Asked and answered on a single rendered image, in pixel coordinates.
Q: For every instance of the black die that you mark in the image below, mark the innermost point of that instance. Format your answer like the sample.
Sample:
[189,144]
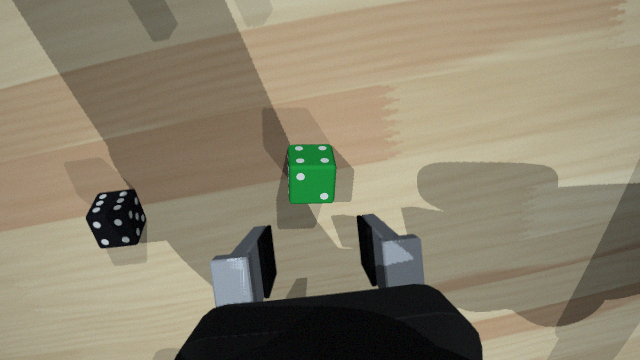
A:
[116,218]

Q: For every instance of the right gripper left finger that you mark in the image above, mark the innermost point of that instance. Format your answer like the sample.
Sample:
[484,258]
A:
[248,273]

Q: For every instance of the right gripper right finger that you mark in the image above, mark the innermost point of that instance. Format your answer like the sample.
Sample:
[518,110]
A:
[389,259]

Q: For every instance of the green die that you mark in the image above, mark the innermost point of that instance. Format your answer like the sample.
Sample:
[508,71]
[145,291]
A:
[311,174]

